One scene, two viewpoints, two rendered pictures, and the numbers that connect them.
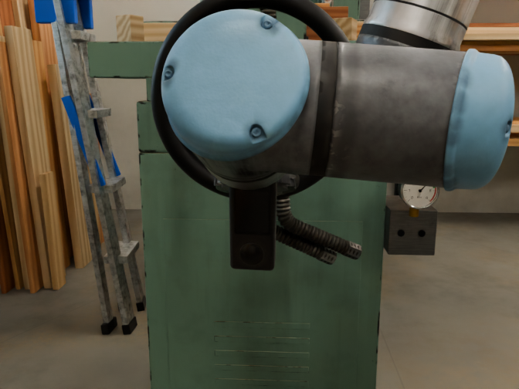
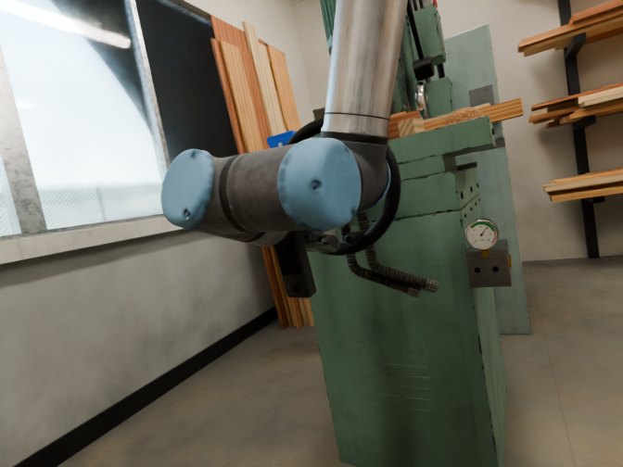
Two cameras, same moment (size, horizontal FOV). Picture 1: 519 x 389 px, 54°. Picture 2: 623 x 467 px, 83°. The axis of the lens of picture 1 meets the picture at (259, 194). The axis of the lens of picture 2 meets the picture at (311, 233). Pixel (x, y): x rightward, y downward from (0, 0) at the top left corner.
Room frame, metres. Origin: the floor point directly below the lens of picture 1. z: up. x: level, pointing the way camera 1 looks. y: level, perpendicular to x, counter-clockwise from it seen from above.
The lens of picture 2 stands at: (0.01, -0.28, 0.79)
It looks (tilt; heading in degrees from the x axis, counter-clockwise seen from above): 5 degrees down; 27
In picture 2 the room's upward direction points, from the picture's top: 11 degrees counter-clockwise
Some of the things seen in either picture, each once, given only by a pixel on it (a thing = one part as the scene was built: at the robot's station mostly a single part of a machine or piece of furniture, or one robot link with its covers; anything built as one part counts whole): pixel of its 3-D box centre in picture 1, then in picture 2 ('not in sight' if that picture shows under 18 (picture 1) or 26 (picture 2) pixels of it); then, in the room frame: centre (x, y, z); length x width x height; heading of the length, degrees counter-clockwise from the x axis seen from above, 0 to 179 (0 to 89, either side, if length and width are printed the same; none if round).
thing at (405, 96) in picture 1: (403, 116); (297, 187); (0.35, -0.10, 0.81); 0.12 x 0.12 x 0.09; 85
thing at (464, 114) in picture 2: not in sight; (464, 117); (0.95, -0.26, 0.92); 0.14 x 0.09 x 0.04; 177
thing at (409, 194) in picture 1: (416, 194); (482, 237); (0.82, -0.26, 0.65); 0.06 x 0.04 x 0.08; 87
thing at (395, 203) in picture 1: (405, 224); (489, 262); (0.89, -0.27, 0.58); 0.12 x 0.08 x 0.08; 177
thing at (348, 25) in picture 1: (342, 30); (411, 128); (0.90, -0.14, 0.92); 0.05 x 0.04 x 0.04; 159
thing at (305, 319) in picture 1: (266, 282); (415, 315); (1.17, -0.02, 0.35); 0.58 x 0.45 x 0.71; 177
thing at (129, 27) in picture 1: (130, 29); not in sight; (0.93, 0.23, 0.92); 0.04 x 0.03 x 0.05; 59
